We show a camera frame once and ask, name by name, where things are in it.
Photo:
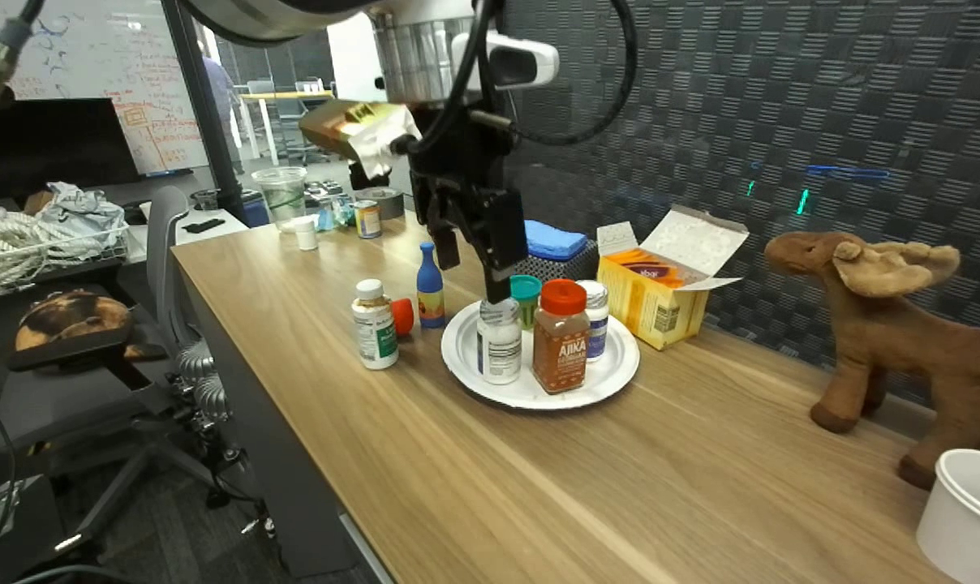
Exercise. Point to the brown plush moose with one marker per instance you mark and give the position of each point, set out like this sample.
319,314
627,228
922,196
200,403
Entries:
878,328

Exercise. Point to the orange lid spice jar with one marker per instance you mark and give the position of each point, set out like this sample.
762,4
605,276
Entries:
558,338

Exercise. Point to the blue cap small bottle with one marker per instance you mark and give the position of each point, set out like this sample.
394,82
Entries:
428,285

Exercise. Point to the yellow label tin can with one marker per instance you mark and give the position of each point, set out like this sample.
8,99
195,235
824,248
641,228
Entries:
366,217

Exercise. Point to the teal lid dough tub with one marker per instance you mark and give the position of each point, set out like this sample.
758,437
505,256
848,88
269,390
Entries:
525,294

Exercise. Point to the white round plate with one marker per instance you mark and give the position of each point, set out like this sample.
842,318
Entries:
605,373

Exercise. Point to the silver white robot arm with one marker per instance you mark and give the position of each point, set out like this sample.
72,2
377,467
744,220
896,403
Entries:
444,63

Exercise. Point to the small white jar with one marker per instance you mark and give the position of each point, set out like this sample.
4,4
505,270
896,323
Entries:
305,235

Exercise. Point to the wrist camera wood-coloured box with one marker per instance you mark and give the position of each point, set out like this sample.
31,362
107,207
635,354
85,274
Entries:
361,132

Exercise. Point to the white bottle grey label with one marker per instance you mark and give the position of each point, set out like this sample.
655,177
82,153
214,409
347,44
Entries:
502,341

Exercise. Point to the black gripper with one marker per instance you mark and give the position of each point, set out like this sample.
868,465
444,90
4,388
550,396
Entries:
467,157

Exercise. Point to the yellow open cardboard box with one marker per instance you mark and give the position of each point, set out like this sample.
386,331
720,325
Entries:
661,282

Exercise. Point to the white bottle green label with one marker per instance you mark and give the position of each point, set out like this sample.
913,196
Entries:
375,325

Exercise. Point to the black office chair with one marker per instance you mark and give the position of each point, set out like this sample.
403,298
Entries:
115,390

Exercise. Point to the white plastic bowl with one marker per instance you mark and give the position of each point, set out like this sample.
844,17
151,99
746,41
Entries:
948,528

